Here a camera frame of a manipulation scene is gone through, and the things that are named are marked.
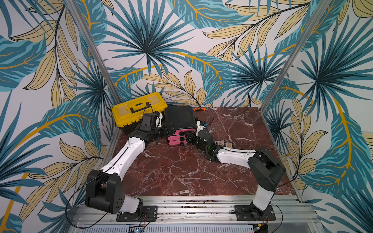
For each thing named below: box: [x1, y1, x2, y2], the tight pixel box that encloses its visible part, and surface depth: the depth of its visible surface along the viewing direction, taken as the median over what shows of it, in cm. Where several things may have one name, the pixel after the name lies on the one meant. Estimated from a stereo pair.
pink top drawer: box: [168, 128, 197, 141], surface depth 88 cm
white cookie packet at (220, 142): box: [213, 140, 225, 146], surface depth 102 cm
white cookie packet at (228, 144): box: [224, 142, 233, 149], surface depth 100 cm
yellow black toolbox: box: [111, 92, 168, 135], surface depth 99 cm
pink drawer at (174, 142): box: [168, 140, 181, 146], surface depth 98 cm
